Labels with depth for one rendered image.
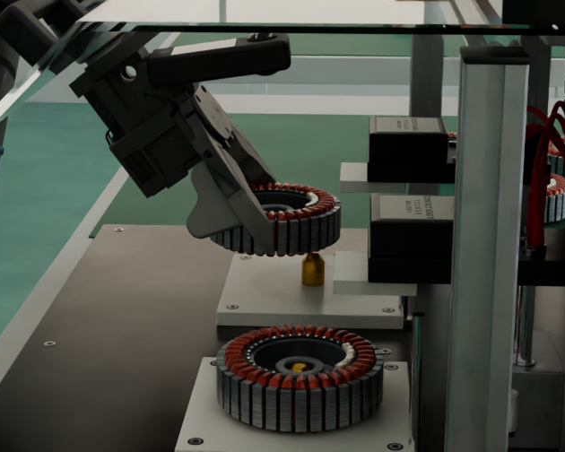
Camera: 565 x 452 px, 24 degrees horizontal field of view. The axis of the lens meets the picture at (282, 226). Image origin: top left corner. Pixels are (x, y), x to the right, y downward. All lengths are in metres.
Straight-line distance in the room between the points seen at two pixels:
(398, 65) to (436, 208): 1.59
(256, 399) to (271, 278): 0.30
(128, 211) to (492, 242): 0.84
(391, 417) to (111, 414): 0.19
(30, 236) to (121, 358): 2.92
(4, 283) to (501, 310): 2.93
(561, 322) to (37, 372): 0.42
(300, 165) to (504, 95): 1.02
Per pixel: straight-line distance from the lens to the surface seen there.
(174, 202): 1.47
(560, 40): 0.82
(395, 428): 0.86
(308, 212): 1.06
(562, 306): 1.12
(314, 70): 2.42
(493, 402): 0.67
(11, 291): 3.46
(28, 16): 0.72
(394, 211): 0.83
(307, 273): 1.10
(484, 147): 0.63
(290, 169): 1.61
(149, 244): 1.26
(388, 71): 2.42
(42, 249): 3.78
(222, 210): 1.04
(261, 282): 1.11
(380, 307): 1.06
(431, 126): 1.07
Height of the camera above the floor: 1.16
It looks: 17 degrees down
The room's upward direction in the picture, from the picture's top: straight up
